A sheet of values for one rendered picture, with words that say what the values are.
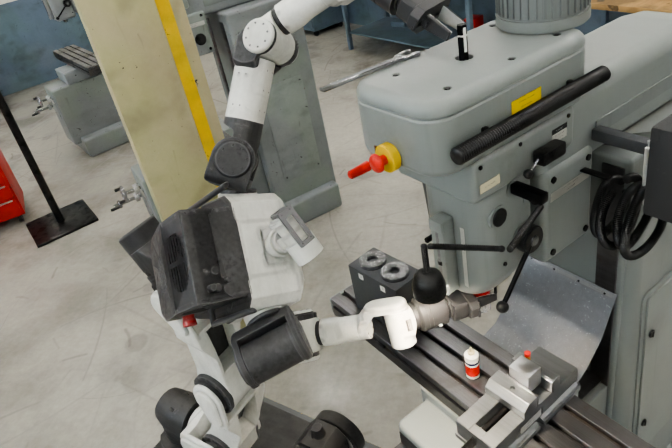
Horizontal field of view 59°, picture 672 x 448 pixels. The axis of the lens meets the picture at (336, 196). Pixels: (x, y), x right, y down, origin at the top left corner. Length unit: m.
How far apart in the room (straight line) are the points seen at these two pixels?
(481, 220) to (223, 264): 0.56
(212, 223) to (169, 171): 1.64
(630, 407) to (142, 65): 2.26
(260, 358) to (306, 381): 1.90
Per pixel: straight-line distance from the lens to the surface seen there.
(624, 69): 1.58
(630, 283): 1.85
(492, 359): 1.90
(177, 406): 2.25
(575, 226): 1.59
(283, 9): 1.37
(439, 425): 1.86
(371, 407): 3.00
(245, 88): 1.36
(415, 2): 1.25
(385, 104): 1.14
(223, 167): 1.30
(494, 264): 1.41
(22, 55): 10.05
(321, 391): 3.12
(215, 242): 1.25
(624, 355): 2.03
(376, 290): 1.91
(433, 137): 1.10
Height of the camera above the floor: 2.31
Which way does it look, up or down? 30 degrees down
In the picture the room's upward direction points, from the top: 12 degrees counter-clockwise
